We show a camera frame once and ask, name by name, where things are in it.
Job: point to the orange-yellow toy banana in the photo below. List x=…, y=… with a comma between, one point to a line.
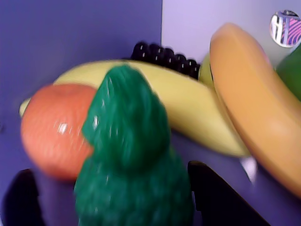
x=254, y=106

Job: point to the green toy pineapple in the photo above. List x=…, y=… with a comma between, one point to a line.
x=131, y=146

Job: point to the orange toy fruit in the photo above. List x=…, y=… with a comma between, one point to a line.
x=51, y=131

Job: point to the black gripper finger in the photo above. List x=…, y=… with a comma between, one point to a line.
x=218, y=200
x=21, y=200

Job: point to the green toy pear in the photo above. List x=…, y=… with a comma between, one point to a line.
x=290, y=73

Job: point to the blue toy kitchen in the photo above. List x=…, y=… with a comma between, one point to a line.
x=70, y=35

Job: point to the small yellow toy banana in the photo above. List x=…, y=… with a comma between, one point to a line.
x=205, y=70

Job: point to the black toy grapes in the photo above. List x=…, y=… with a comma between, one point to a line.
x=164, y=57

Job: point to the large pale yellow toy banana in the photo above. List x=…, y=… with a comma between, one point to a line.
x=188, y=106

